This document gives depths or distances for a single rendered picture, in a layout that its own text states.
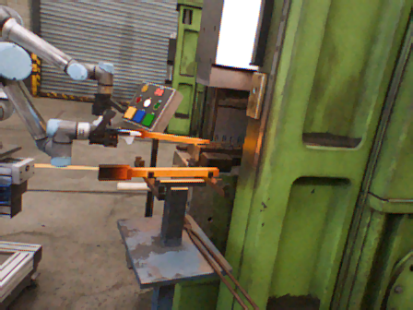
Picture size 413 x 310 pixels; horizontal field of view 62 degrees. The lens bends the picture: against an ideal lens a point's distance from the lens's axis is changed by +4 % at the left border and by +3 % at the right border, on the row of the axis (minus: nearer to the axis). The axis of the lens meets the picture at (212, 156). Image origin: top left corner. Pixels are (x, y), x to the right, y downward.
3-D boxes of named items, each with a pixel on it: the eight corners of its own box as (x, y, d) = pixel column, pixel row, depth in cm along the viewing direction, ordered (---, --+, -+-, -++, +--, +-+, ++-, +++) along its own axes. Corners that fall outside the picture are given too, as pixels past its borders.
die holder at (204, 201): (180, 268, 151) (194, 172, 140) (164, 226, 186) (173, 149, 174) (288, 260, 171) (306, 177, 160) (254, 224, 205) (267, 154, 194)
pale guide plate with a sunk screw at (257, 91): (255, 118, 129) (264, 73, 125) (245, 114, 137) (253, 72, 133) (260, 119, 130) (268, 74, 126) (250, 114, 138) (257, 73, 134)
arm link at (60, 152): (62, 160, 151) (64, 136, 148) (74, 167, 144) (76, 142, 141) (42, 160, 145) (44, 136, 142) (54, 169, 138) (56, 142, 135)
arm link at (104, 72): (98, 61, 176) (115, 64, 177) (97, 83, 179) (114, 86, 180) (95, 61, 168) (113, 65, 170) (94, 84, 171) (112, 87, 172)
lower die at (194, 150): (197, 163, 155) (200, 146, 153) (186, 151, 173) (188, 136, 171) (276, 166, 170) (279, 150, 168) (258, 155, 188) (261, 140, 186)
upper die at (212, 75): (208, 86, 146) (211, 64, 144) (195, 82, 164) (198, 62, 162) (290, 96, 161) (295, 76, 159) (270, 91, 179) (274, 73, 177)
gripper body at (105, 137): (117, 144, 152) (88, 141, 148) (119, 125, 150) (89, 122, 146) (118, 148, 145) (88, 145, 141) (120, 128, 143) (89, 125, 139)
